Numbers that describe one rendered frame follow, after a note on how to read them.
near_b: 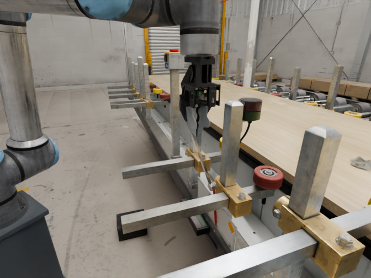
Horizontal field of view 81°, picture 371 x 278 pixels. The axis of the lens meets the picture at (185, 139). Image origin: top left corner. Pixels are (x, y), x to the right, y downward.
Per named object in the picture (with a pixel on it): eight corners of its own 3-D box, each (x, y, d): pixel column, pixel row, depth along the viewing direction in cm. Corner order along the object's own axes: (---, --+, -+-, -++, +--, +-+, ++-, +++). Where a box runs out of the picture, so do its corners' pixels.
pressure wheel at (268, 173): (260, 214, 62) (266, 180, 58) (244, 198, 69) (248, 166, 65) (283, 208, 65) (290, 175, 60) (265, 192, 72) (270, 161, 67)
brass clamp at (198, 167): (196, 174, 79) (196, 161, 77) (184, 157, 91) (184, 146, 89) (211, 170, 81) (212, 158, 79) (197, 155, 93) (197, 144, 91)
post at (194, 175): (191, 199, 92) (193, 83, 74) (189, 194, 95) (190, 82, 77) (199, 197, 93) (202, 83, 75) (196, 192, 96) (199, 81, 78)
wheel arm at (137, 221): (123, 238, 51) (121, 223, 50) (122, 227, 54) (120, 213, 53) (274, 198, 65) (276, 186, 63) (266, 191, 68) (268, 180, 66)
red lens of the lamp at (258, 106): (246, 112, 54) (247, 103, 53) (233, 106, 59) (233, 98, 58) (266, 110, 55) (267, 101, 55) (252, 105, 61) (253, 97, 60)
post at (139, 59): (142, 112, 199) (137, 56, 181) (141, 111, 202) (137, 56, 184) (146, 112, 200) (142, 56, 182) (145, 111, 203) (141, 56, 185)
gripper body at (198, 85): (191, 111, 51) (191, 57, 47) (180, 103, 59) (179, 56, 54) (220, 108, 54) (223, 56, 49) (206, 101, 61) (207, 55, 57)
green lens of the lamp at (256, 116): (245, 122, 55) (245, 113, 54) (232, 115, 60) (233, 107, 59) (265, 119, 56) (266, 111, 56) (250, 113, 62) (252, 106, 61)
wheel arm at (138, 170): (123, 181, 74) (121, 171, 72) (122, 176, 77) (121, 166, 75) (234, 161, 88) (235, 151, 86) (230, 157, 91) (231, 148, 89)
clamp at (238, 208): (234, 218, 57) (236, 203, 55) (211, 190, 69) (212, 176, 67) (252, 213, 59) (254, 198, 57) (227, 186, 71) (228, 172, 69)
